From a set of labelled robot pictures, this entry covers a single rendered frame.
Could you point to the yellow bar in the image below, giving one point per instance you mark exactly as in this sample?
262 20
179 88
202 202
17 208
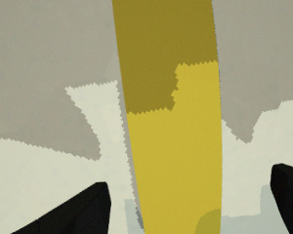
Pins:
168 61

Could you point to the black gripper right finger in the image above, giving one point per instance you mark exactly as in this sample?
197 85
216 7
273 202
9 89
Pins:
282 189

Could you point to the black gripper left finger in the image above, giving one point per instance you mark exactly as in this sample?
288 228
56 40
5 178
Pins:
86 213

